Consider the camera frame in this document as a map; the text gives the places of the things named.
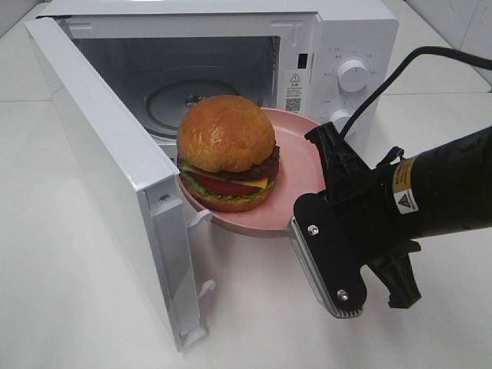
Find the glass microwave turntable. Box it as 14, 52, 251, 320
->
144, 78, 262, 139

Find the pink round plate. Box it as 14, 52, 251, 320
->
177, 107, 327, 238

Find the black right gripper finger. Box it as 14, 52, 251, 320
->
371, 254, 421, 309
304, 122, 360, 192

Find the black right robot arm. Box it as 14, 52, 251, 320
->
294, 123, 491, 318

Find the white dial knob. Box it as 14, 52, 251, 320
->
337, 58, 369, 92
330, 109, 352, 131

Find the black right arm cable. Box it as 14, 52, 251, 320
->
340, 45, 492, 139

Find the white microwave oven body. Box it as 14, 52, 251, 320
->
35, 1, 398, 163

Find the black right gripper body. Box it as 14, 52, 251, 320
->
327, 155, 421, 268

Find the upper white dial knob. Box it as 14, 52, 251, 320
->
337, 58, 369, 92

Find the white microwave door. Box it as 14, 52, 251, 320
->
25, 18, 215, 351

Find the burger with lettuce and cheese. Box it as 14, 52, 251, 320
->
177, 95, 280, 212

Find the lower white dial knob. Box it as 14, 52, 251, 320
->
330, 109, 352, 131

